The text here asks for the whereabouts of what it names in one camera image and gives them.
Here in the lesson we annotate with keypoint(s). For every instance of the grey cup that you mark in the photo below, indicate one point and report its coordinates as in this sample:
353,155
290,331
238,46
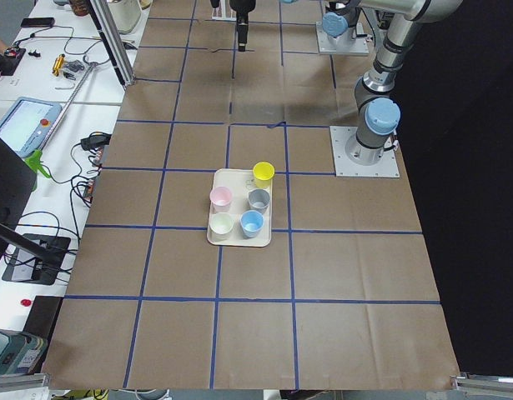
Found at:
259,200

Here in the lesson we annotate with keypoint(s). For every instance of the blue cup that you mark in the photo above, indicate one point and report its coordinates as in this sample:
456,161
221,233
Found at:
251,223

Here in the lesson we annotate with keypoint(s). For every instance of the pale green cup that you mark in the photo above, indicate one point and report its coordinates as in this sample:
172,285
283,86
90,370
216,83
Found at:
221,225

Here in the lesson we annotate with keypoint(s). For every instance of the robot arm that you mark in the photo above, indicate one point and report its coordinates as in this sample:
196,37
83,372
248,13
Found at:
236,5
378,115

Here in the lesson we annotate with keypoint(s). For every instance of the pink cup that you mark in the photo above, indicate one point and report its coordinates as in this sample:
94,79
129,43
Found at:
221,198

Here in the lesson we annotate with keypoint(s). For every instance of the aluminium frame post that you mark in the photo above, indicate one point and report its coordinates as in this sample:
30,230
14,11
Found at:
108,32

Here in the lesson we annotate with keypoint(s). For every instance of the black monitor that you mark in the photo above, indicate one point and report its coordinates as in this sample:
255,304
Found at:
16,184

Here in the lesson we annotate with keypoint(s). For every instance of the teach pendant tablet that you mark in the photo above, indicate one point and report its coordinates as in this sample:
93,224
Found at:
26,124

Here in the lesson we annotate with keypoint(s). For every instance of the cream plastic tray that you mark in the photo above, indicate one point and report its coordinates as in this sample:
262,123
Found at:
241,182

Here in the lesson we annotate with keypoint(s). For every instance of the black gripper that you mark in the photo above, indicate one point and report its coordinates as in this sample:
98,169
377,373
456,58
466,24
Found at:
241,7

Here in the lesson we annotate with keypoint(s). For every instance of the yellow cup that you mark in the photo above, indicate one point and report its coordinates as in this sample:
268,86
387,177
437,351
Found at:
263,174

